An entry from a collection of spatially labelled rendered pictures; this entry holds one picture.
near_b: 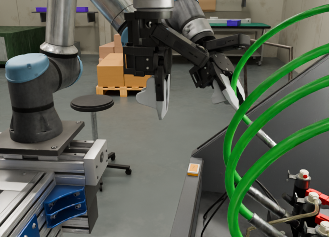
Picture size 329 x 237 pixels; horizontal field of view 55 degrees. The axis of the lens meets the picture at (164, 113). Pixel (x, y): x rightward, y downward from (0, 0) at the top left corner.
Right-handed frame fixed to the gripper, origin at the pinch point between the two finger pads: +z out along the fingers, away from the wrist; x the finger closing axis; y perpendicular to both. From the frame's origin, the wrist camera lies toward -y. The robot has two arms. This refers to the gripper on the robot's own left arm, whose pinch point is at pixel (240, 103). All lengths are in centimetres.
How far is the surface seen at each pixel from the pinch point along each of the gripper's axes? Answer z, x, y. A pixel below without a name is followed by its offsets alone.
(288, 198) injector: 23.0, 1.3, -0.7
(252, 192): 19.6, 13.6, -1.6
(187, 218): 19.2, 10.1, 19.7
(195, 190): 13.1, 0.5, 22.9
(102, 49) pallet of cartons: -401, -342, 434
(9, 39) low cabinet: -455, -169, 504
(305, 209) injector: 25.5, 7.9, -6.3
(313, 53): 4.9, 15.4, -22.8
